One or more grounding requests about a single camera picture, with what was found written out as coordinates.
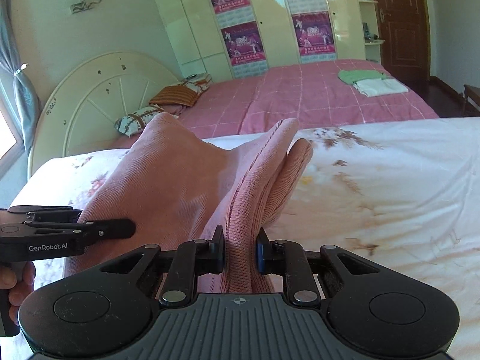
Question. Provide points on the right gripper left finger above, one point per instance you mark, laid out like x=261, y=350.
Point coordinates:
x=191, y=260

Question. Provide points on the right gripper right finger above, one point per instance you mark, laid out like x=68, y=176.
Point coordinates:
x=288, y=260

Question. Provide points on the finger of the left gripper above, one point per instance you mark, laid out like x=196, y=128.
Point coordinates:
x=108, y=229

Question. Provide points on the pink knit sweater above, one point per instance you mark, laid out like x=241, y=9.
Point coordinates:
x=177, y=188

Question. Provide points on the person's left hand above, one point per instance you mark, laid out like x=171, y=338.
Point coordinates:
x=17, y=290

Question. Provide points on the white brown patterned pillow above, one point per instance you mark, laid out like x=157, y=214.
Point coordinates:
x=135, y=122

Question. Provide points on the cream round headboard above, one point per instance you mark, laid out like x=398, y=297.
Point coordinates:
x=80, y=114

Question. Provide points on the white floral bed sheet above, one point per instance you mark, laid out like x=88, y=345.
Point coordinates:
x=404, y=194

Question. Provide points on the orange striped pillow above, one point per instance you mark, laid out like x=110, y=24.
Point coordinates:
x=177, y=95

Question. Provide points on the pink checked bed cover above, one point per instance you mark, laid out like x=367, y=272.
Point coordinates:
x=311, y=93

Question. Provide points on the light blue curtain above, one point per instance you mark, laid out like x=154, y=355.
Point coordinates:
x=27, y=102

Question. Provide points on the green folded garment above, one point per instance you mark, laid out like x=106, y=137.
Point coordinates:
x=353, y=76

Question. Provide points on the white folded garment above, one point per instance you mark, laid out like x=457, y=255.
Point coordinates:
x=380, y=87

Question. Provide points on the lower left pink poster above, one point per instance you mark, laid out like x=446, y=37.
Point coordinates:
x=243, y=43

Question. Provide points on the lower right pink poster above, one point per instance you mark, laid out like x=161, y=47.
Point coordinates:
x=314, y=34

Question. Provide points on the cream glossy wardrobe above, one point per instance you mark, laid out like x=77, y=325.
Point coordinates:
x=194, y=31

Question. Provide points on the dark wooden chair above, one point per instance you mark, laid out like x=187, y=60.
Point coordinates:
x=471, y=98

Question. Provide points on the cream corner shelf unit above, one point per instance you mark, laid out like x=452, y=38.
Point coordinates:
x=373, y=41

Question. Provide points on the dark brown wooden door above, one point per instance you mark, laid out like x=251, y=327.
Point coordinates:
x=405, y=30

